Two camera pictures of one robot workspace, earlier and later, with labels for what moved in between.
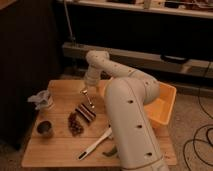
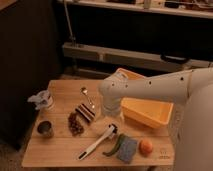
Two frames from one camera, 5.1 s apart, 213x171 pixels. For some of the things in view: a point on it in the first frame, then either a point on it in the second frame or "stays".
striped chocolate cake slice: (87, 113) stays
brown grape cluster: (75, 124) stays
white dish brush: (93, 146) stays
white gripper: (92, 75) -> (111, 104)
